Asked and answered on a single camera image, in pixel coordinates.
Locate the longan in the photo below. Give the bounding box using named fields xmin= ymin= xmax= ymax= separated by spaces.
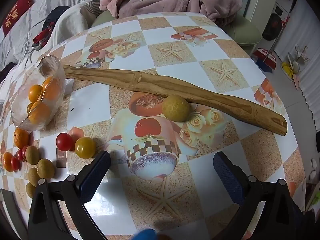
xmin=27 ymin=167 xmax=42 ymax=187
xmin=25 ymin=182 xmax=37 ymax=198
xmin=25 ymin=145 xmax=40 ymax=165
xmin=162 ymin=94 xmax=192 ymax=122
xmin=37 ymin=158 xmax=55 ymax=180

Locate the grey striped bedding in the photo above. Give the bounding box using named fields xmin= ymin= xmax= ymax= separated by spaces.
xmin=0 ymin=0 xmax=105 ymax=68

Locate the dark garment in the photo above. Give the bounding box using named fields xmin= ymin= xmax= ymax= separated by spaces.
xmin=41 ymin=9 xmax=69 ymax=34

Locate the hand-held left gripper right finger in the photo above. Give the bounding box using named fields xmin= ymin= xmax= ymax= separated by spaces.
xmin=213 ymin=151 xmax=308 ymax=240

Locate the long wooden stick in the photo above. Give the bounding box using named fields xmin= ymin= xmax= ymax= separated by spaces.
xmin=63 ymin=65 xmax=288 ymax=137

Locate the small mandarin orange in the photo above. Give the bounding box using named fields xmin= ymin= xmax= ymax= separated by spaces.
xmin=14 ymin=127 xmax=30 ymax=149

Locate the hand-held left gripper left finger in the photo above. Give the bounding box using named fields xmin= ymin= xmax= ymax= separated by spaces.
xmin=27 ymin=151 xmax=111 ymax=240

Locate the red broom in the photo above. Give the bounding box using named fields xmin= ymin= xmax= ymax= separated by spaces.
xmin=252 ymin=20 xmax=287 ymax=73

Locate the clear glass bowl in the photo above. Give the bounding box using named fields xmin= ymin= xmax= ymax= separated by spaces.
xmin=10 ymin=56 xmax=67 ymax=131

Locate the white and yellow toy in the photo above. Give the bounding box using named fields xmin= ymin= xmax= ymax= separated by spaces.
xmin=280 ymin=44 xmax=310 ymax=90

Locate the red cushion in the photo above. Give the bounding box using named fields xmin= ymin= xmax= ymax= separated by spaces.
xmin=1 ymin=0 xmax=34 ymax=38

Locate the blue round object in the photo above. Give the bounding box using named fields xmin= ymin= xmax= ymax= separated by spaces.
xmin=134 ymin=227 xmax=159 ymax=240

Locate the large mandarin orange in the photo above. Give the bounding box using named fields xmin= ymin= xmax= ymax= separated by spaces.
xmin=2 ymin=152 xmax=14 ymax=172

